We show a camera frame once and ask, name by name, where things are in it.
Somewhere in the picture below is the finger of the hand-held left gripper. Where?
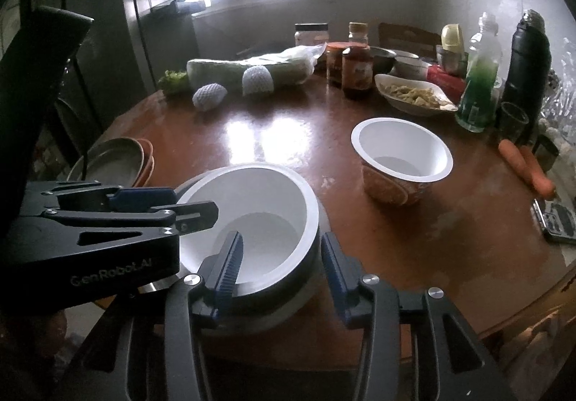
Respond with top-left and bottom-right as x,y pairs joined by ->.
42,182 -> 177,213
42,200 -> 220,236

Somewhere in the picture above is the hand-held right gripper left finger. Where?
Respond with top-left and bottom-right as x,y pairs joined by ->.
58,230 -> 245,401

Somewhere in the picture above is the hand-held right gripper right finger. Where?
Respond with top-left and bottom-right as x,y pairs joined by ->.
320,231 -> 509,401

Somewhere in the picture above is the tan plate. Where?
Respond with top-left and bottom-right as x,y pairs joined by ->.
132,156 -> 156,187

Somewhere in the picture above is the pink plate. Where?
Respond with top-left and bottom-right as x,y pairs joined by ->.
130,139 -> 154,179

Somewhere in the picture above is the round steel plate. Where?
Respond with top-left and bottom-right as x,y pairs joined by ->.
67,138 -> 145,188

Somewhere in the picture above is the red printed paper bowl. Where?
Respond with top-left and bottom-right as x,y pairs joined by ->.
351,117 -> 453,207
177,163 -> 321,296

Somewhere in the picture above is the steel bowl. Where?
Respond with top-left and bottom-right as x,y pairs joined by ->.
173,167 -> 332,337

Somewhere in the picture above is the fruit in white foam net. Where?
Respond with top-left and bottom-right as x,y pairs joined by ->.
193,84 -> 229,114
242,65 -> 274,96

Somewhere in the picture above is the green lettuce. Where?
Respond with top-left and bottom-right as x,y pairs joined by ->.
157,69 -> 192,94

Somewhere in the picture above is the napa cabbage in plastic bag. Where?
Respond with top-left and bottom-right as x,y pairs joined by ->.
186,45 -> 327,91

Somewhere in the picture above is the dark grey refrigerator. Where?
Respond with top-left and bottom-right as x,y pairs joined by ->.
58,0 -> 199,145

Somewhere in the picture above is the white dish of food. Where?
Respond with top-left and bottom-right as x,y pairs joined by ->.
374,73 -> 459,117

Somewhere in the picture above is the brown sauce bottle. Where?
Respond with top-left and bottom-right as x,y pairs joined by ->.
342,22 -> 374,101

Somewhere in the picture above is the red jar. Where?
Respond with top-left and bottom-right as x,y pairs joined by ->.
326,41 -> 350,87

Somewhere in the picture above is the orange carrot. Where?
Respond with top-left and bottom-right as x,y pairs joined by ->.
499,139 -> 541,180
519,147 -> 557,199

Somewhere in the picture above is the clear jar with dark lid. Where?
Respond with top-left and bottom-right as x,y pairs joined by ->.
294,23 -> 329,47

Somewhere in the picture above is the steel basin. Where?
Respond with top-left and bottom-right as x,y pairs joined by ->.
369,46 -> 397,74

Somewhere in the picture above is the red packet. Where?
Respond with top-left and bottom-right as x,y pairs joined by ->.
427,66 -> 469,101

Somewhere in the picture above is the white ceramic bowl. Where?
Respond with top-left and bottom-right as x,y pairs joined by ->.
395,51 -> 433,80

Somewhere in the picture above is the black electronic device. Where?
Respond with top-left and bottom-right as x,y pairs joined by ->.
531,198 -> 576,245

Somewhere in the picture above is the dark glass cup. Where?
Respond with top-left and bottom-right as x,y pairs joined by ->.
497,102 -> 530,145

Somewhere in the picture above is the green liquid plastic bottle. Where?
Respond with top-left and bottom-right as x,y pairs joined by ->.
455,13 -> 504,134

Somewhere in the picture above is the wooden chair back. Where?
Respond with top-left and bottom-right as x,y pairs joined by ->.
378,22 -> 442,60

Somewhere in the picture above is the cream lidded steel cup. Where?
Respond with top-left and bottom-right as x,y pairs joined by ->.
436,23 -> 469,74

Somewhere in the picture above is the black thermos flask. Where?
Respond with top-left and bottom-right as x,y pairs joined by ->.
499,9 -> 552,132

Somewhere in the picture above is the crumpled clear plastic bag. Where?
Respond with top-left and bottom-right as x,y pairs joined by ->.
539,39 -> 576,145

